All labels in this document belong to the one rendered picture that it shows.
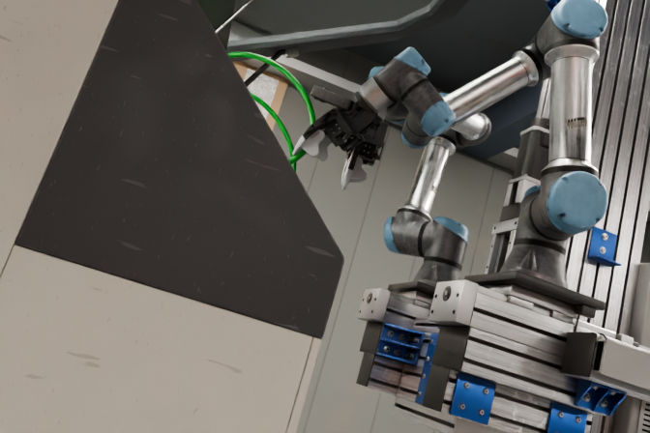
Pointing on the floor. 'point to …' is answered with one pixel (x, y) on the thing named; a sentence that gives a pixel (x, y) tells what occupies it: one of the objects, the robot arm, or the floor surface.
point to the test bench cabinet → (138, 358)
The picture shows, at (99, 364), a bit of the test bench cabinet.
